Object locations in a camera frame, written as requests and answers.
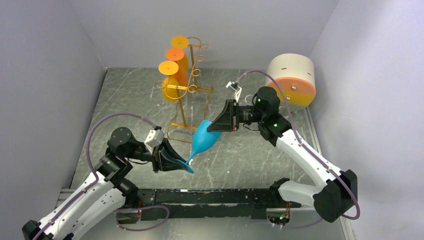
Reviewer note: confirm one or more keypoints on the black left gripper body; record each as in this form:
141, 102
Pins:
155, 157

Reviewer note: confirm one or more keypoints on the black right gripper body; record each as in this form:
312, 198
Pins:
245, 114

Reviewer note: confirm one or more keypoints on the clear wine glass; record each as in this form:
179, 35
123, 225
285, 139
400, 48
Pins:
283, 110
248, 99

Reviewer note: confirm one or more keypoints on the blue wine glass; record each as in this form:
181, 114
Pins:
202, 141

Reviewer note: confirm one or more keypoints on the gold wire glass rack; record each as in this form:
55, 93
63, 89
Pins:
193, 51

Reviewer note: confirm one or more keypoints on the yellow wine glass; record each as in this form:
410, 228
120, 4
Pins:
169, 68
179, 43

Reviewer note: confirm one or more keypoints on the orange wine glass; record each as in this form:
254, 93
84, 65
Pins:
181, 75

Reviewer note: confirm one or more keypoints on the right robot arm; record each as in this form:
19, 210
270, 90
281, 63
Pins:
334, 191

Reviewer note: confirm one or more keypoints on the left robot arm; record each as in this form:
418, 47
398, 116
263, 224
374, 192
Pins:
107, 189

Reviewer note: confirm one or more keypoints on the round beige drawer cabinet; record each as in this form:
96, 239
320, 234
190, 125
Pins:
295, 75

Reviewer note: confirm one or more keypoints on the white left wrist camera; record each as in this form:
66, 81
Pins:
153, 139

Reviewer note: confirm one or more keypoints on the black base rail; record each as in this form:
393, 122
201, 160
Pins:
211, 203

